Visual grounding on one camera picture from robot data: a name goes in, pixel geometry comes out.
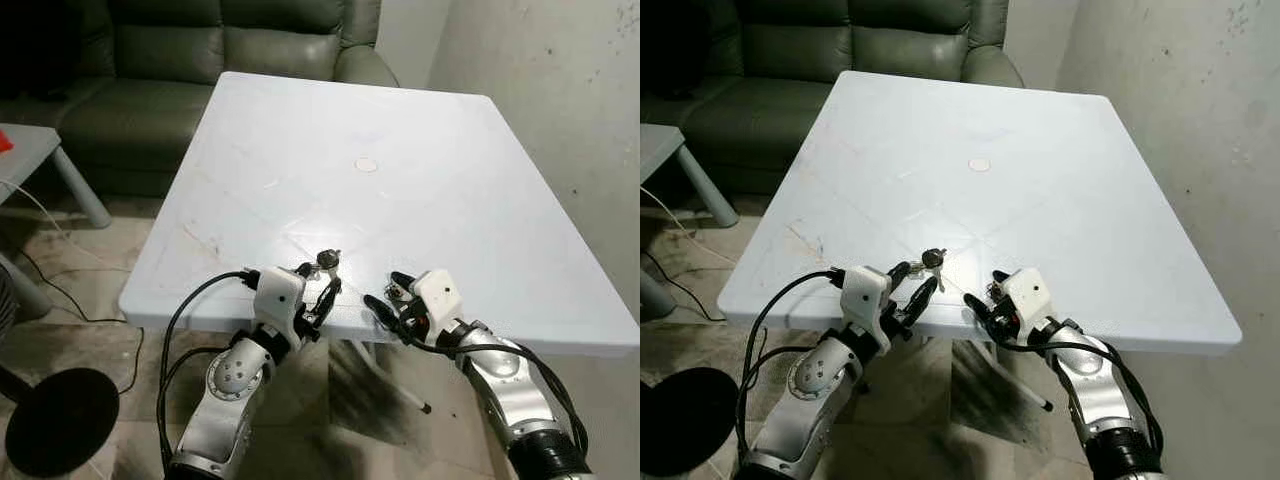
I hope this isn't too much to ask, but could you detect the grey side table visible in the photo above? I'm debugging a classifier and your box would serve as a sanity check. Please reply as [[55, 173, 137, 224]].
[[0, 124, 113, 323]]

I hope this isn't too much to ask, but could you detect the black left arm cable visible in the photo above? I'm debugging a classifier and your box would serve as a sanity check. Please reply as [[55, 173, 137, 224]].
[[734, 267, 851, 463], [156, 269, 260, 473]]

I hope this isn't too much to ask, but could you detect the white floor cable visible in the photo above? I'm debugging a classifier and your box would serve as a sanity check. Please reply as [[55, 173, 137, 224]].
[[640, 184, 739, 267], [0, 178, 106, 269]]

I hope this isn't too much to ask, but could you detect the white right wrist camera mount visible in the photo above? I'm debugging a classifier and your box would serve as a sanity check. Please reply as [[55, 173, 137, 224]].
[[411, 269, 464, 327], [1002, 267, 1054, 323]]

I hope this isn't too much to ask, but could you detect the white table leg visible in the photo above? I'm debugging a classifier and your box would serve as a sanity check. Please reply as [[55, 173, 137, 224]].
[[352, 342, 434, 415], [985, 342, 1055, 414]]

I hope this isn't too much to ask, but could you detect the black floor cable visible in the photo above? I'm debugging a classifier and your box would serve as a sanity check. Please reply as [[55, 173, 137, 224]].
[[18, 248, 145, 395], [645, 250, 733, 324]]

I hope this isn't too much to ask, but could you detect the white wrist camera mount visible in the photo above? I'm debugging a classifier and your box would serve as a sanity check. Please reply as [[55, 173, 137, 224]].
[[841, 267, 894, 343], [411, 269, 464, 327], [1002, 267, 1054, 323], [252, 267, 307, 347]]

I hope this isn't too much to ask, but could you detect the green leather sofa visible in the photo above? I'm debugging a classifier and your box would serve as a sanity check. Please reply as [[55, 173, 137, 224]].
[[0, 0, 401, 198], [640, 0, 1027, 198]]

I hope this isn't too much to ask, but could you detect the black round stand base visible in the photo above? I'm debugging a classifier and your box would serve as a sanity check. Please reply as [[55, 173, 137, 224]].
[[3, 367, 122, 479], [640, 366, 740, 479]]

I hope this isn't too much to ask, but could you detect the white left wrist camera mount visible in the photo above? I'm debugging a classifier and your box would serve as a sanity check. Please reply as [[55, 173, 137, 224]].
[[252, 267, 307, 347], [841, 267, 894, 343]]

